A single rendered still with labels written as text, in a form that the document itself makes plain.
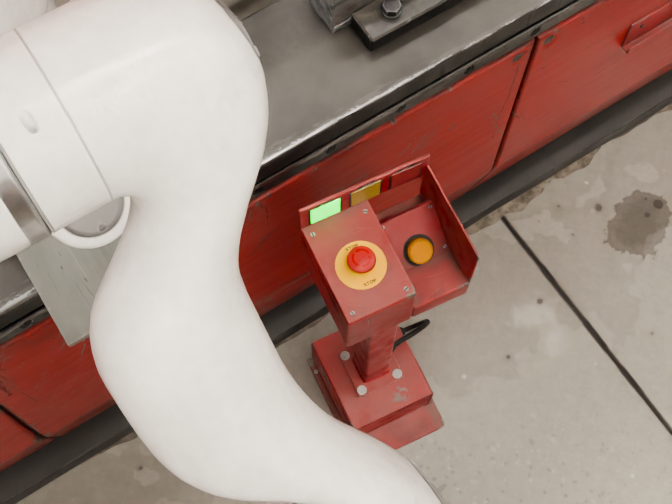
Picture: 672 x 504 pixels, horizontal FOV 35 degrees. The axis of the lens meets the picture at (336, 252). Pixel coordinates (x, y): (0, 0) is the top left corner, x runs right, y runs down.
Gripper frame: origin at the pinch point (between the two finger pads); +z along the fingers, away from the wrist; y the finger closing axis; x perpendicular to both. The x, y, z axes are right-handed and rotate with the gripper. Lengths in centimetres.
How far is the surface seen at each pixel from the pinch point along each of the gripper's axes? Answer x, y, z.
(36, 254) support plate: 9.9, 7.4, 0.3
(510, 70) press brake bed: 27, -68, 23
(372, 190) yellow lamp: 27.8, -35.4, 9.6
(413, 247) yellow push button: 39, -38, 11
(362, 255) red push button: 33.6, -29.0, 5.3
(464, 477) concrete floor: 106, -39, 50
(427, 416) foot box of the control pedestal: 95, -39, 58
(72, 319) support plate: 17.1, 7.5, -5.7
